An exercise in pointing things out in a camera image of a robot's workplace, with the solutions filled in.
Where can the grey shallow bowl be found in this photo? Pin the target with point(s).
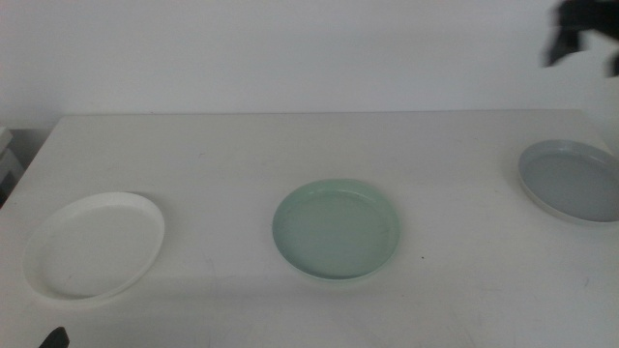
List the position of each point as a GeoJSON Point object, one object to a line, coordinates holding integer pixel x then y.
{"type": "Point", "coordinates": [575, 183]}

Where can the white shallow bowl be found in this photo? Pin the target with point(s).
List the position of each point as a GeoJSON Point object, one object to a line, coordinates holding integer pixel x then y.
{"type": "Point", "coordinates": [92, 246]}

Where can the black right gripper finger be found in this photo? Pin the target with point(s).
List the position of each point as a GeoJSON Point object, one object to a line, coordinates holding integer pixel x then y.
{"type": "Point", "coordinates": [615, 65]}
{"type": "Point", "coordinates": [561, 46]}

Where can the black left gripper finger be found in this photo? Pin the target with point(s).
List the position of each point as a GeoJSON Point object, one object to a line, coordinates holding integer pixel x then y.
{"type": "Point", "coordinates": [57, 339]}

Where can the green shallow bowl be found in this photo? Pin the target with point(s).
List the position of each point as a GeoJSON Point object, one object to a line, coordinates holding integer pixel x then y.
{"type": "Point", "coordinates": [336, 232]}

